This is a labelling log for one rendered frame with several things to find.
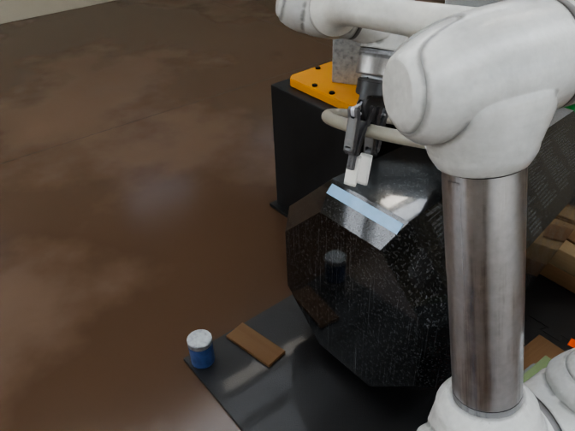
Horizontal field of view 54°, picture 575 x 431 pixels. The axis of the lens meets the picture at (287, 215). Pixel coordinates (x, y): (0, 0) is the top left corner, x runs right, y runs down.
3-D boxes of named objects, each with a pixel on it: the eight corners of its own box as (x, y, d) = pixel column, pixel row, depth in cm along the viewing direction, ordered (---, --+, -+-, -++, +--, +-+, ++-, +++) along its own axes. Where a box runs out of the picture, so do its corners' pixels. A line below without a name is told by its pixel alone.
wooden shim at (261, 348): (226, 338, 241) (226, 335, 240) (242, 324, 247) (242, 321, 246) (269, 368, 227) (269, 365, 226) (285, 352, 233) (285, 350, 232)
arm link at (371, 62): (410, 55, 119) (404, 84, 121) (374, 50, 125) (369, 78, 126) (388, 50, 112) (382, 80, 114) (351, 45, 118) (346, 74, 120)
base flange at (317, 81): (285, 84, 278) (285, 74, 275) (357, 59, 302) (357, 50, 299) (355, 116, 246) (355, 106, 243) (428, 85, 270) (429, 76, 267)
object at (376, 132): (358, 116, 172) (360, 106, 171) (527, 149, 152) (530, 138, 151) (287, 121, 129) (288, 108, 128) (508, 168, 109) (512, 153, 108)
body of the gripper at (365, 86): (380, 79, 115) (370, 124, 117) (400, 81, 121) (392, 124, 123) (350, 73, 119) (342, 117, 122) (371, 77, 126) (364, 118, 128)
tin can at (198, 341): (219, 353, 234) (216, 332, 226) (208, 372, 226) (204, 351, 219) (198, 347, 237) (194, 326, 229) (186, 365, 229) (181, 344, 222)
